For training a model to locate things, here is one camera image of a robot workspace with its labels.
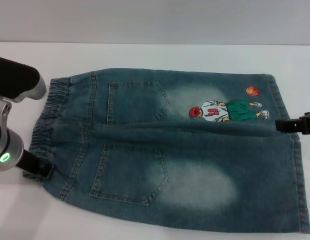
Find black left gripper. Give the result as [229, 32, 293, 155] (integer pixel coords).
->
[16, 149, 55, 180]

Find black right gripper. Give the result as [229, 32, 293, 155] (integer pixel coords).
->
[274, 111, 310, 136]

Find blue denim shorts with basketball print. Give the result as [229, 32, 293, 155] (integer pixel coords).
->
[22, 67, 310, 240]

